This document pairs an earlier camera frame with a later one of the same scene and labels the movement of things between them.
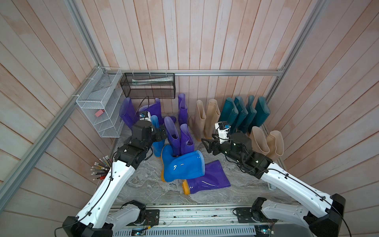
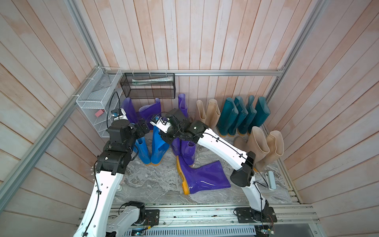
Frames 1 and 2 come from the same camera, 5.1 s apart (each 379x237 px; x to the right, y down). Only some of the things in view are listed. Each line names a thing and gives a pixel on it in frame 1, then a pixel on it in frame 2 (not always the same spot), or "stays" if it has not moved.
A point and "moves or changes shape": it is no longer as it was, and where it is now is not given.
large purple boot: (214, 177) stays
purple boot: (154, 109) stays
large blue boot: (181, 166) → (160, 147)
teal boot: (251, 115) stays
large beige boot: (275, 142) stays
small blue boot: (157, 145) moves or changes shape
